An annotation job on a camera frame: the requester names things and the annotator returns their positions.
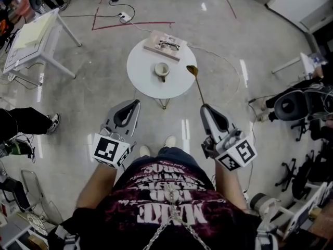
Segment person's white right shoe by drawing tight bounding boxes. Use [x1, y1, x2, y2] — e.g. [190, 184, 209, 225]
[164, 135, 177, 148]

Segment person's left forearm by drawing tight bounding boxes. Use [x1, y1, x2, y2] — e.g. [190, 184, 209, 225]
[76, 161, 118, 211]

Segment golden long-handled spoon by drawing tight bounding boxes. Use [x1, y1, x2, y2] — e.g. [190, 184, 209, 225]
[186, 65, 207, 107]

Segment pale yellow paper pad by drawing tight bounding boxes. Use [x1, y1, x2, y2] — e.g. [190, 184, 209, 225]
[12, 16, 52, 49]

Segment white rectangular table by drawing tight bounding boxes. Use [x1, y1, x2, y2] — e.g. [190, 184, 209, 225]
[2, 7, 82, 80]

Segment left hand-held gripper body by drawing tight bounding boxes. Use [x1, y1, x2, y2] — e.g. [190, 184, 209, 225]
[92, 118, 137, 169]

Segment black and red printed t-shirt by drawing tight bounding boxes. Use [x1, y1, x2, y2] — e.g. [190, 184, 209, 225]
[47, 155, 284, 250]

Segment grey office chair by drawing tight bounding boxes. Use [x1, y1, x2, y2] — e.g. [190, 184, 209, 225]
[274, 89, 317, 142]

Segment black floor cable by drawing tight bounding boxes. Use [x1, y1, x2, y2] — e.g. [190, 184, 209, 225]
[59, 0, 136, 24]

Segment white cabinet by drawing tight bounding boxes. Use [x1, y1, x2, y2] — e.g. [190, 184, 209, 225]
[264, 0, 333, 34]

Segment silver chain necklace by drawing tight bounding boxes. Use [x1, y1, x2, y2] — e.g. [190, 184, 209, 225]
[142, 185, 212, 250]

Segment black-framed eyeglasses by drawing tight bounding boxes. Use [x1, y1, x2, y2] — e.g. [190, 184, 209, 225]
[158, 40, 181, 51]

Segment round white side table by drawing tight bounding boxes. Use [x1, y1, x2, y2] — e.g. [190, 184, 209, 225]
[126, 36, 197, 110]

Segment pale pink book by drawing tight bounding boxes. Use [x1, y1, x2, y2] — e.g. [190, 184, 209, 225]
[142, 29, 188, 63]

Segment green bottle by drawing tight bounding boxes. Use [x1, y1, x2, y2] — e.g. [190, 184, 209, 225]
[4, 139, 33, 156]

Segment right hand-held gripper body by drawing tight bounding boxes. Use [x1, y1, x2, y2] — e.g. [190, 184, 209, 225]
[201, 123, 258, 172]

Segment beige ceramic cup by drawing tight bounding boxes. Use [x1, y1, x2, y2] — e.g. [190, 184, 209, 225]
[155, 62, 171, 83]

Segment person's right forearm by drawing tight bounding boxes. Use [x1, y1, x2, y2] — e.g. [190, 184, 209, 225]
[214, 159, 248, 211]

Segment person's dark blue trousers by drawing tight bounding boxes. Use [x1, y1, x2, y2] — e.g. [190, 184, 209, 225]
[157, 146, 199, 169]

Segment black office chair base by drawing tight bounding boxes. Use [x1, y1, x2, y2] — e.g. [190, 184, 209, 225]
[274, 158, 299, 191]

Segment metal folding chair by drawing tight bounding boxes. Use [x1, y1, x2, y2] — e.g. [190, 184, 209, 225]
[20, 169, 63, 228]

